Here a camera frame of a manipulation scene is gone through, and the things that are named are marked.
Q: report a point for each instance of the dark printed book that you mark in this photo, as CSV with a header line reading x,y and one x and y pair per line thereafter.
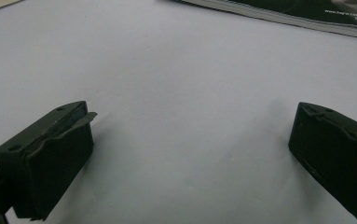
x,y
291,9

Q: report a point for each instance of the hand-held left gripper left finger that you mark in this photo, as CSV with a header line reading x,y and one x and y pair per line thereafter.
x,y
47,161

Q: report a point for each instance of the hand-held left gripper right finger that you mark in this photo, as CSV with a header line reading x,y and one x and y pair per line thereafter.
x,y
331,149

